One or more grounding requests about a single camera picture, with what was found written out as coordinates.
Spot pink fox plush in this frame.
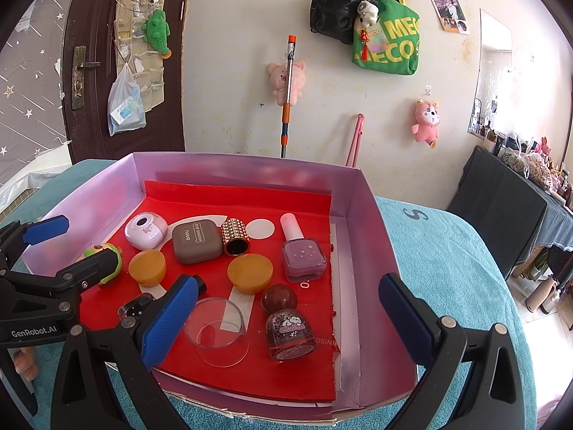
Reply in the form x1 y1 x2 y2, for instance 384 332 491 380
411 99 440 149

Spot orange round lid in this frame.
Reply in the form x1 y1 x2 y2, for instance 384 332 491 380
128 249 166 287

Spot pink pig plush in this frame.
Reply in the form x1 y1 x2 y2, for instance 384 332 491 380
267 60 306 106

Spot dark covered side table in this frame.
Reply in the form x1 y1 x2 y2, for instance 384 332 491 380
447 147 572 277

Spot beige hanging organizer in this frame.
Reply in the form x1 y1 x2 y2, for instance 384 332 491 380
114 0 164 113

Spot photo on wall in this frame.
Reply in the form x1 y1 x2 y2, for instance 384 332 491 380
431 0 470 35

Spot orange silver mop handle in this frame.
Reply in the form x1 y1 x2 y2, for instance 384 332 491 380
281 35 296 158

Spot glitter dark red bottle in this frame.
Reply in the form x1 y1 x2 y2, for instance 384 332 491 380
261 283 317 361

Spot white dog plush keychain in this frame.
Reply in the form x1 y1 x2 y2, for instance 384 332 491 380
357 0 379 29

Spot clear plastic cup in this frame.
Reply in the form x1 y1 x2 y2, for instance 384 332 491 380
184 297 249 368

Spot orange round sponge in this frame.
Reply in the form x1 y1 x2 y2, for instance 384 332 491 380
227 253 274 294

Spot green tote bag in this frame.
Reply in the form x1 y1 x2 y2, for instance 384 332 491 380
352 0 420 76

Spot pink hanger rods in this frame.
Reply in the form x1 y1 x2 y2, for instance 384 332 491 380
345 114 365 168

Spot purple cardboard box tray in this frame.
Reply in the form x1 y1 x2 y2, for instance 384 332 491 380
22 152 416 424

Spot teal star blanket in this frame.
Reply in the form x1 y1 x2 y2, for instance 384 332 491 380
1 159 537 429

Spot brass door handle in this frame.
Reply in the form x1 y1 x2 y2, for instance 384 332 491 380
71 46 101 111

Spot green yellow toy figure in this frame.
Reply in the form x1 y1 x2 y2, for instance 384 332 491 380
78 243 122 286

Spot gold studded cylinder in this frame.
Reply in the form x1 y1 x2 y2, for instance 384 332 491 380
221 218 250 256

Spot dark brown door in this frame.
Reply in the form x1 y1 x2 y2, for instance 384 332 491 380
61 0 187 162

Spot pink round tape dispenser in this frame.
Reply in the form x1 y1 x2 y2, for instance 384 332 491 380
124 212 168 250

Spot green dinosaur plush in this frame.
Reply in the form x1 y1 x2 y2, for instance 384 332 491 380
142 10 172 59

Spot pink nail polish bottle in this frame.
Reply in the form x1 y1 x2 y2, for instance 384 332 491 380
280 212 327 282

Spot brown compact case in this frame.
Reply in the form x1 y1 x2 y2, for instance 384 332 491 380
172 219 222 265

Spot person's left hand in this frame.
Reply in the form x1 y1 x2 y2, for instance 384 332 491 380
13 347 39 382

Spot black backpack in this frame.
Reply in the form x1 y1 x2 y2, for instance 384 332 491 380
309 0 361 45

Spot white plastic bag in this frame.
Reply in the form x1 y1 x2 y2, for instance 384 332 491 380
108 63 146 137

